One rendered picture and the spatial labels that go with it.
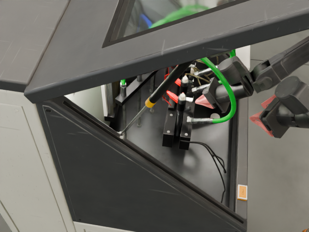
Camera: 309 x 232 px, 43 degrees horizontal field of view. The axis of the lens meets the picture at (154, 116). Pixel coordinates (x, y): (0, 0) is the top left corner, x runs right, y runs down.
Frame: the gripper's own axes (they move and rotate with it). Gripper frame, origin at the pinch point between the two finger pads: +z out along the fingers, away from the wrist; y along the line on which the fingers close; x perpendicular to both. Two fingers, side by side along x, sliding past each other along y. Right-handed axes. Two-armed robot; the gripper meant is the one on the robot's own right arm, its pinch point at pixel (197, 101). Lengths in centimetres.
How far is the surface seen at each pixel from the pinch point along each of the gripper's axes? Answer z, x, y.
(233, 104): -20.7, 11.9, 3.8
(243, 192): -5.9, 16.3, -28.5
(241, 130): 0.4, -9.1, -24.1
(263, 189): 48, -48, -109
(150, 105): -20.7, 34.7, 26.1
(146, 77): 16.9, -5.0, 12.4
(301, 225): 30, -35, -127
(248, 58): 3.6, -44.6, -16.4
